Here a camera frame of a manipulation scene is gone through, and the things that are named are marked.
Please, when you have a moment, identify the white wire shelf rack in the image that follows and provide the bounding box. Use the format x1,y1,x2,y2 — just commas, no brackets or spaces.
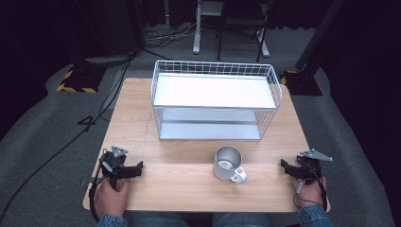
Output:
149,60,284,142

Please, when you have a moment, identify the black stand base striped tape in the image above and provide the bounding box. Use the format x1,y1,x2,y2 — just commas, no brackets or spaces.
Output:
56,63,108,95
279,68,323,96

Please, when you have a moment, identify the long black floor cable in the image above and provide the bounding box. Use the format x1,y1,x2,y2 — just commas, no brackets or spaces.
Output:
0,50,140,218

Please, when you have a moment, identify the black slanted stand post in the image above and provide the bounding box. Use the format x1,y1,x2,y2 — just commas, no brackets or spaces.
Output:
294,0,346,72

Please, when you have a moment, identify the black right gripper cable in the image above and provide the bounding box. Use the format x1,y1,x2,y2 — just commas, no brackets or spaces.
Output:
291,162,329,212

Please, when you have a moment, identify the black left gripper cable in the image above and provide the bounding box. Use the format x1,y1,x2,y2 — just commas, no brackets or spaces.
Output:
88,154,110,223

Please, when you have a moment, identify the bundle of floor cables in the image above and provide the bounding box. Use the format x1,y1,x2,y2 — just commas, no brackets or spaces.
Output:
143,22,202,50

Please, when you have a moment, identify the black folding chair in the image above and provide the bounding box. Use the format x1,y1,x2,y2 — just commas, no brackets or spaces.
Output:
216,0,276,63

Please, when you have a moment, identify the silver metal cup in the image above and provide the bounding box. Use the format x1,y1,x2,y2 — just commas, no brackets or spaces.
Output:
212,145,249,184

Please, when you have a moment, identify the white metal desk frame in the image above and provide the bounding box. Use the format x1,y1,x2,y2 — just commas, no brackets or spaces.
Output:
192,0,271,59

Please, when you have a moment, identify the person's right hand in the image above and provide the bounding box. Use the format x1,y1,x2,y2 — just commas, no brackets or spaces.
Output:
288,176,329,210

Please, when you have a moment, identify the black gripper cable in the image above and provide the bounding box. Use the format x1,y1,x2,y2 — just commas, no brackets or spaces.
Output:
88,154,110,223
291,162,329,212

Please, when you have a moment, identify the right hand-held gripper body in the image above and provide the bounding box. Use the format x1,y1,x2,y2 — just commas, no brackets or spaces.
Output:
296,148,334,185

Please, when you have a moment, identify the person's left hand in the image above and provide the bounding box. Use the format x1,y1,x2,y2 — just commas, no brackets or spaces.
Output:
94,179,131,219

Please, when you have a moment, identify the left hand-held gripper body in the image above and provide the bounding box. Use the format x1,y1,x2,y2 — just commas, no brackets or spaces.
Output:
98,145,130,191

